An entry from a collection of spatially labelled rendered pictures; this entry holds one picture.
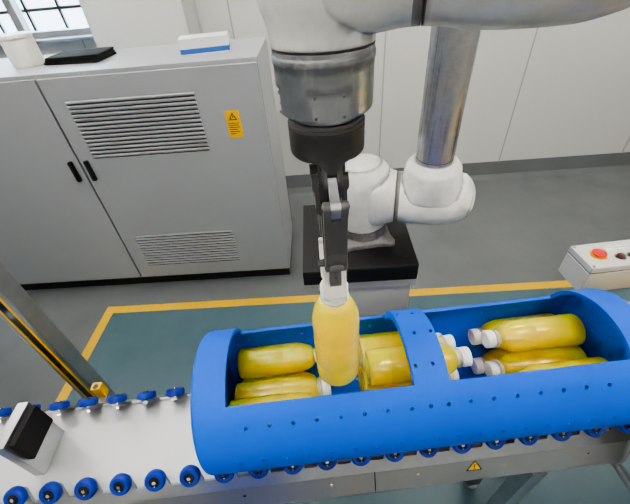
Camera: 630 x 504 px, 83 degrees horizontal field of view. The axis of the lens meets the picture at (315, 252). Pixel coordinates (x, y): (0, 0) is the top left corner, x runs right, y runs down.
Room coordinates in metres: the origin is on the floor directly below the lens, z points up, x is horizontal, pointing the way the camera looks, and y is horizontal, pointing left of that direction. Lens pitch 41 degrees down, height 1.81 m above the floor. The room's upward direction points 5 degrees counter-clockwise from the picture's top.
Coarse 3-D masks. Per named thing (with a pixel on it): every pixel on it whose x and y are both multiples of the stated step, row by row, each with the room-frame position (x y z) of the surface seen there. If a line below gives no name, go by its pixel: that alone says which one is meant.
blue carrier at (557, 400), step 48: (240, 336) 0.52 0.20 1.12; (288, 336) 0.53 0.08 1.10; (432, 336) 0.40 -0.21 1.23; (624, 336) 0.36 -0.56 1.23; (192, 384) 0.35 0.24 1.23; (432, 384) 0.32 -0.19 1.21; (480, 384) 0.31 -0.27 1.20; (528, 384) 0.31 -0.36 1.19; (576, 384) 0.30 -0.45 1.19; (624, 384) 0.30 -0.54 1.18; (192, 432) 0.28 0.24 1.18; (240, 432) 0.27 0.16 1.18; (288, 432) 0.27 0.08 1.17; (336, 432) 0.27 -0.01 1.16; (384, 432) 0.27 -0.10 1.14; (432, 432) 0.26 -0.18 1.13; (480, 432) 0.26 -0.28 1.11; (528, 432) 0.26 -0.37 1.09
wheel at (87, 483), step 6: (84, 480) 0.29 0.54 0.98; (90, 480) 0.29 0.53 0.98; (78, 486) 0.28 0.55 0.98; (84, 486) 0.28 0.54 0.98; (90, 486) 0.28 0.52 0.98; (96, 486) 0.28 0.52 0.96; (78, 492) 0.27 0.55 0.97; (84, 492) 0.27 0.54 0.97; (90, 492) 0.27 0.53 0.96; (78, 498) 0.26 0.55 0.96; (84, 498) 0.26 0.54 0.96
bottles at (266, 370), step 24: (360, 336) 0.51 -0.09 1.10; (480, 336) 0.49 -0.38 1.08; (240, 360) 0.47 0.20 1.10; (264, 360) 0.47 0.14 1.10; (288, 360) 0.46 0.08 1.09; (312, 360) 0.47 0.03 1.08; (480, 360) 0.46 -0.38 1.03; (504, 360) 0.42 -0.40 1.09; (528, 360) 0.40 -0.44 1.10; (552, 360) 0.40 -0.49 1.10; (240, 384) 0.41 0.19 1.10; (264, 384) 0.40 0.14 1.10; (288, 384) 0.40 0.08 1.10; (312, 384) 0.40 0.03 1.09; (360, 384) 0.45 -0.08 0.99
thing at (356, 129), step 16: (288, 128) 0.34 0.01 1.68; (304, 128) 0.32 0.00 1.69; (320, 128) 0.31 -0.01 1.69; (336, 128) 0.31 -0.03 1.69; (352, 128) 0.31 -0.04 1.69; (304, 144) 0.31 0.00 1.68; (320, 144) 0.31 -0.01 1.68; (336, 144) 0.31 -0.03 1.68; (352, 144) 0.31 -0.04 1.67; (304, 160) 0.31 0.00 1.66; (320, 160) 0.31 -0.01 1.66; (336, 160) 0.31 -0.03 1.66; (320, 176) 0.31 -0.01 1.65; (336, 176) 0.31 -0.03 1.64; (320, 192) 0.32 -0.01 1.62
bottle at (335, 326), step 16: (320, 304) 0.33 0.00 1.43; (336, 304) 0.32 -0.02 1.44; (352, 304) 0.33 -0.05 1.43; (320, 320) 0.32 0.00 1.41; (336, 320) 0.31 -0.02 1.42; (352, 320) 0.31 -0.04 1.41; (320, 336) 0.31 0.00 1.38; (336, 336) 0.30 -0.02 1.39; (352, 336) 0.31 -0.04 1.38; (320, 352) 0.31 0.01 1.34; (336, 352) 0.30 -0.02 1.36; (352, 352) 0.31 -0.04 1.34; (320, 368) 0.32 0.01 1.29; (336, 368) 0.30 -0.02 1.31; (352, 368) 0.31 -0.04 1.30; (336, 384) 0.30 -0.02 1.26
